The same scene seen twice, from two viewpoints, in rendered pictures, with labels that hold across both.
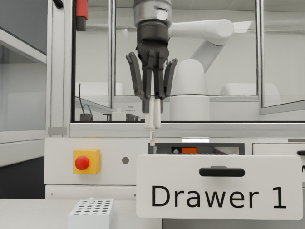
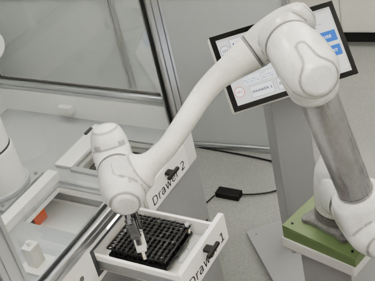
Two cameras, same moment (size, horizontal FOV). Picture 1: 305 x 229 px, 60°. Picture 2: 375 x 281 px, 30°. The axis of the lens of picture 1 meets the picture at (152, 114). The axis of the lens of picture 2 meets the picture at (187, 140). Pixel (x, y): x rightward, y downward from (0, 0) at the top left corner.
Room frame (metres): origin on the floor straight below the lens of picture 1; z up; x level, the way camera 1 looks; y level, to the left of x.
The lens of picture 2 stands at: (-0.44, 1.24, 2.38)
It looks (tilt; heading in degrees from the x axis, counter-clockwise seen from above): 33 degrees down; 303
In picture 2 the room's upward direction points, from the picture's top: 13 degrees counter-clockwise
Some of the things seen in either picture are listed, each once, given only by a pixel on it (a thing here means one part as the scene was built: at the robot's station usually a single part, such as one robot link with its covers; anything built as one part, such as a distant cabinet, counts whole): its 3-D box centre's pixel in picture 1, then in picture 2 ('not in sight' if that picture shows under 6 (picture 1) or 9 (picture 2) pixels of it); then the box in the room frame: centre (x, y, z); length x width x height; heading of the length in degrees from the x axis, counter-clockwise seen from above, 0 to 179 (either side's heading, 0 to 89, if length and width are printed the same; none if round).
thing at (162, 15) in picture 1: (152, 16); not in sight; (0.61, 0.00, 1.24); 0.09 x 0.09 x 0.06
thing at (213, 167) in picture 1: (220, 171); (209, 248); (0.45, -0.11, 0.91); 0.07 x 0.04 x 0.01; 87
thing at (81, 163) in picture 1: (82, 162); not in sight; (0.76, 0.20, 0.88); 0.04 x 0.03 x 0.04; 87
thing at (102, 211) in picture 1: (93, 214); not in sight; (0.61, 0.14, 0.78); 0.12 x 0.08 x 0.04; 4
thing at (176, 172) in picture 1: (217, 186); (203, 255); (0.48, -0.12, 0.87); 0.29 x 0.02 x 0.11; 87
